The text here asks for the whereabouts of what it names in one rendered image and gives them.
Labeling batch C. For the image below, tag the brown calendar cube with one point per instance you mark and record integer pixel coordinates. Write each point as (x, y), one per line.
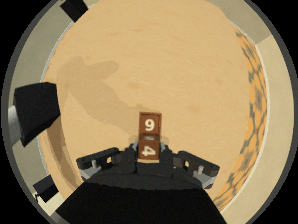
(148, 147)
(149, 124)

